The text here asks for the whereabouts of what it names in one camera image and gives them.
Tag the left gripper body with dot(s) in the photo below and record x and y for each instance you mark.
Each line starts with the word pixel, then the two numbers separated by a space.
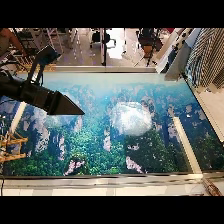
pixel 30 92

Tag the brown clothes hanger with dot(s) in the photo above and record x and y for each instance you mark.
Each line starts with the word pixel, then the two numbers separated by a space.
pixel 12 157
pixel 13 140

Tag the person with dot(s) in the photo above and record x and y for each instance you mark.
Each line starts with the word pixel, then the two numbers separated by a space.
pixel 11 39

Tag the striped shirt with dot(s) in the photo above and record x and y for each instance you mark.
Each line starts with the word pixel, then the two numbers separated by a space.
pixel 207 56

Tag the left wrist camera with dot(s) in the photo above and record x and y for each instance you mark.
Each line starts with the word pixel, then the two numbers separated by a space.
pixel 46 57

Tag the silver frame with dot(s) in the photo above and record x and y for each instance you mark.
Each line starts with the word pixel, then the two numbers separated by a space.
pixel 100 182

